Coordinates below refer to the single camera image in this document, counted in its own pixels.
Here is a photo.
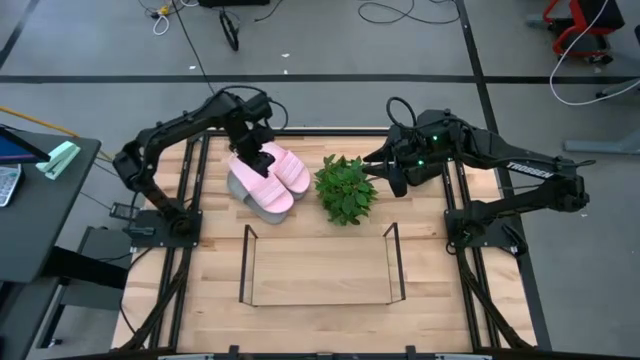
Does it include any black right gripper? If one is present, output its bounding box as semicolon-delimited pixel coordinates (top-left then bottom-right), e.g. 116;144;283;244
362;127;447;187

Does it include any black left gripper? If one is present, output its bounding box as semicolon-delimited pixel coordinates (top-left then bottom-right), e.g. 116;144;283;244
229;117;278;177

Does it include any pink slide sandal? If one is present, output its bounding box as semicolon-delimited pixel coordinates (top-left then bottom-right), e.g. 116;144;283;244
259;141;312;196
227;152;295;214

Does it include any green plant with black pot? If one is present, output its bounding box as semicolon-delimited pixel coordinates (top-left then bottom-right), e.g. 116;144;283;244
313;153;380;227

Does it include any black power adapter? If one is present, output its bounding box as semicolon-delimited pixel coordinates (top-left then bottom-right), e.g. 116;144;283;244
108;202;140;221

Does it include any black floor box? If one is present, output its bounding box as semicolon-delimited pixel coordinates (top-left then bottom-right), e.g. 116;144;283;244
197;0;271;8

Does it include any dark grey box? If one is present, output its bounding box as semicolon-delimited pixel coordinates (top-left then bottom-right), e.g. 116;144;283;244
77;225;134;264

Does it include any mint green stapler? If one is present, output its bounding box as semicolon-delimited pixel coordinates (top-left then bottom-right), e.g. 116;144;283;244
35;140;82;181

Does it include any grey table leg foot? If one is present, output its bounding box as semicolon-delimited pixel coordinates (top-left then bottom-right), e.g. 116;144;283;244
563;77;640;156

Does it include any black desk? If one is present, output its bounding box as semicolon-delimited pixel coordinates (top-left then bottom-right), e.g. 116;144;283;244
0;124;103;284

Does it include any black tablet blue screen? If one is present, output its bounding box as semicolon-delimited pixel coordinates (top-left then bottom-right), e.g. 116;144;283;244
0;124;51;165

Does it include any grey calculator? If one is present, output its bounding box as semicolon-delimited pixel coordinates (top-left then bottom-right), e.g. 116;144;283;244
0;163;24;208

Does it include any red and black cart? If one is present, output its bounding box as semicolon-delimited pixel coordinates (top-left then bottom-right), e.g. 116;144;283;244
542;0;626;65

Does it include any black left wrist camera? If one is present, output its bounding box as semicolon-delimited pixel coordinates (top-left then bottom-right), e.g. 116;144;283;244
243;93;275;122

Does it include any black aluminium table frame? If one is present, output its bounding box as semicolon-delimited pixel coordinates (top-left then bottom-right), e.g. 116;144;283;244
112;127;539;360

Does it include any wooden shelf black wire frame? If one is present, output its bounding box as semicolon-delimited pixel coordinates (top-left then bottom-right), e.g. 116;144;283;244
238;222;407;307

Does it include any black strap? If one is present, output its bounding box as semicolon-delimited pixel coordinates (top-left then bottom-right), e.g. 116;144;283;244
218;9;241;53

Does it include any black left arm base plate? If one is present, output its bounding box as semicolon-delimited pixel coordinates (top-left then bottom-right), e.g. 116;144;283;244
130;208;204;249

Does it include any long black floor cable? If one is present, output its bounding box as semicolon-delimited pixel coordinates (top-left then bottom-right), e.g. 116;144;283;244
171;0;217;96

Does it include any looped black floor cable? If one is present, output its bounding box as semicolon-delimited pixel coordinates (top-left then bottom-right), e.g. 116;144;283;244
357;0;461;25

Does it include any white cable yellow plug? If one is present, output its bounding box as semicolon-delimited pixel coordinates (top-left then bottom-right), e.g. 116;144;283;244
137;0;201;37

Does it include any white floor cable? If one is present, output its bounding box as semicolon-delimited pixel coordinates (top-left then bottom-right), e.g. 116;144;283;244
548;0;640;107

